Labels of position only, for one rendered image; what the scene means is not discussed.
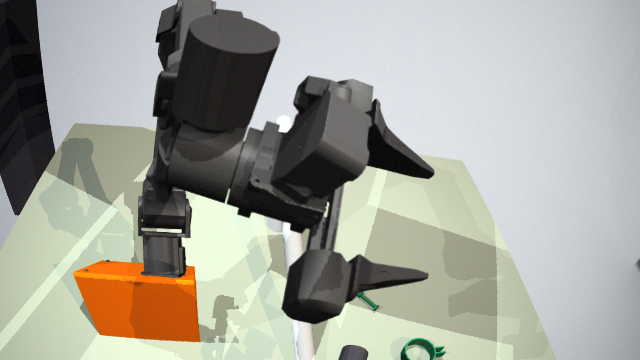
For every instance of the white cylinder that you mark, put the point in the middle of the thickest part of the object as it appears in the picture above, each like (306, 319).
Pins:
(302, 331)

